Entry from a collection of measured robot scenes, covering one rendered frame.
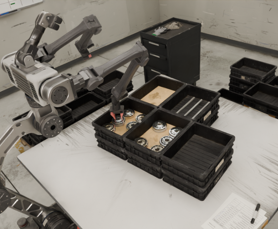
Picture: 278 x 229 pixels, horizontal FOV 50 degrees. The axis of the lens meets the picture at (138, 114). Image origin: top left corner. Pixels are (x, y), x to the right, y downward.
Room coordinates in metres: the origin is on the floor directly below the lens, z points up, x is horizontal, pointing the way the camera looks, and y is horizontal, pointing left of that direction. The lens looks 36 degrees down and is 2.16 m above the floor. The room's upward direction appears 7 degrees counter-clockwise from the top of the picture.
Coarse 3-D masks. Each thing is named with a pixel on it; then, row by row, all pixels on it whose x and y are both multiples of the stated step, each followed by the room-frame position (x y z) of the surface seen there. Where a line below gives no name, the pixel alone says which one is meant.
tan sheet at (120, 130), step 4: (136, 112) 1.89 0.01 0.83; (128, 120) 1.80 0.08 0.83; (132, 120) 1.79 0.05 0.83; (124, 124) 1.75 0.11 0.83; (116, 128) 1.72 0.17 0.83; (120, 128) 1.71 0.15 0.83; (124, 128) 1.71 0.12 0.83; (116, 132) 1.67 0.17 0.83; (120, 132) 1.67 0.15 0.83; (124, 132) 1.66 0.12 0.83
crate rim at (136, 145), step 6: (150, 114) 1.70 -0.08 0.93; (174, 114) 1.66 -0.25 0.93; (144, 120) 1.64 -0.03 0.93; (186, 126) 1.52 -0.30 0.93; (180, 132) 1.47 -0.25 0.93; (126, 138) 1.47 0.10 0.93; (174, 138) 1.42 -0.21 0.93; (132, 144) 1.42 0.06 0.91; (138, 144) 1.40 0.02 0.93; (168, 144) 1.36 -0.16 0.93; (144, 150) 1.36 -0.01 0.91; (150, 150) 1.33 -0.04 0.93; (162, 150) 1.32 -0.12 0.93; (156, 156) 1.29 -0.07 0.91
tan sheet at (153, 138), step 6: (168, 126) 1.67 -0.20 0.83; (174, 126) 1.66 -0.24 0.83; (150, 132) 1.63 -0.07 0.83; (156, 132) 1.62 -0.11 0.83; (162, 132) 1.61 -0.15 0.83; (168, 132) 1.60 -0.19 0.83; (150, 138) 1.56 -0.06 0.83; (156, 138) 1.55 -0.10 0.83; (150, 144) 1.50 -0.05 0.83; (156, 144) 1.49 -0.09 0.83
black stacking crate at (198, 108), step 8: (184, 88) 2.01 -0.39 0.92; (192, 88) 2.02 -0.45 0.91; (176, 96) 1.92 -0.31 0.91; (184, 96) 2.01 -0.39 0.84; (192, 96) 2.02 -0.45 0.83; (200, 96) 1.97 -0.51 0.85; (208, 96) 1.92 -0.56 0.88; (168, 104) 1.85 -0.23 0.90; (176, 104) 1.92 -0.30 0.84; (184, 104) 1.92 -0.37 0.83; (192, 104) 1.91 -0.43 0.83; (200, 104) 1.90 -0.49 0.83; (216, 104) 1.83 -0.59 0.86; (176, 112) 1.83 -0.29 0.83; (184, 112) 1.81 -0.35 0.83; (192, 112) 1.80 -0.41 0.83; (200, 120) 1.65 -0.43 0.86
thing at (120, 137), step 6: (120, 102) 1.91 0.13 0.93; (156, 108) 1.77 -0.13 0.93; (102, 114) 1.77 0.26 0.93; (96, 120) 1.72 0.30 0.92; (96, 126) 1.65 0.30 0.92; (132, 126) 1.59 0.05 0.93; (108, 132) 1.57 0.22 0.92; (114, 132) 1.55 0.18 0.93; (126, 132) 1.53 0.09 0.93; (120, 138) 1.50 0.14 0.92
